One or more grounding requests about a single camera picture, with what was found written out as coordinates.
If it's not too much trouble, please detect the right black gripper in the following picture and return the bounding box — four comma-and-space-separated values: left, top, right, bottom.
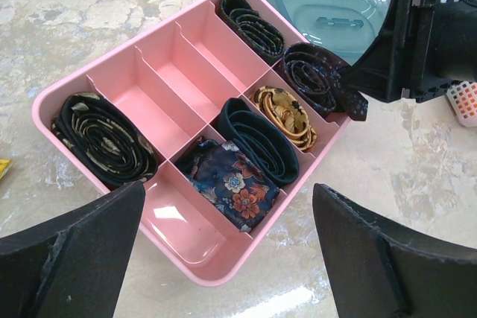
341, 0, 476, 103

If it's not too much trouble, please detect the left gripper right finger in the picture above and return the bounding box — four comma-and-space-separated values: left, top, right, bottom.
312, 184, 476, 317

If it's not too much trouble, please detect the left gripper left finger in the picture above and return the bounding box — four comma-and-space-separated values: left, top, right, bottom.
1, 182, 145, 317

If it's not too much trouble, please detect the dark brown patterned tie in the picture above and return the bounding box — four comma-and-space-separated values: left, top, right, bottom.
278, 42, 368, 121

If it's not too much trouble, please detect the pink divided organizer tray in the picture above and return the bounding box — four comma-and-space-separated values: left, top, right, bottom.
32, 0, 350, 287

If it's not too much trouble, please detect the white plastic basket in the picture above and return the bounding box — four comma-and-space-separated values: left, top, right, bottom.
446, 81, 477, 127

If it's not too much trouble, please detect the rolled yellow tie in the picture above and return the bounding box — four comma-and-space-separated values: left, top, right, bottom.
250, 86, 318, 151

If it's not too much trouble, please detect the yellow Lays chips bag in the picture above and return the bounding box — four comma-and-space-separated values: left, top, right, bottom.
0, 159, 13, 179

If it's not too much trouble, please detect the rolled black tie back right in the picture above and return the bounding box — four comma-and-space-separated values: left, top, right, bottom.
218, 0, 285, 65

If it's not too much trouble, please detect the rolled black tie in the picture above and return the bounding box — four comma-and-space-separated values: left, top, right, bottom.
51, 92, 159, 188
218, 0, 285, 65

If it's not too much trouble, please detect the rolled dark blue tie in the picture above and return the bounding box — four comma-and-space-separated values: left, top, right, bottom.
217, 98, 300, 188

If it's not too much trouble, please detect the rolled black tie back left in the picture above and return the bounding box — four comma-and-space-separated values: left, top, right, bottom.
51, 92, 159, 188

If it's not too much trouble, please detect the rolled dark patterned tie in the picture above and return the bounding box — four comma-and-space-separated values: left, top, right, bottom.
176, 136, 279, 233

